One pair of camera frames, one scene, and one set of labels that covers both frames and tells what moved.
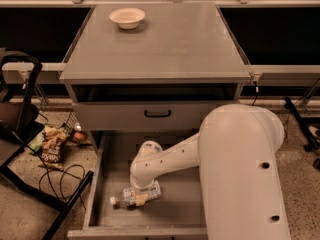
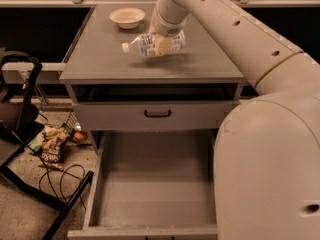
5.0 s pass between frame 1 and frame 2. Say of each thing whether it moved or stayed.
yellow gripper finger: moved
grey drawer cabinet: stayed
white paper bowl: stayed
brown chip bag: stayed
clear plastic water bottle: moved
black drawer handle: stayed
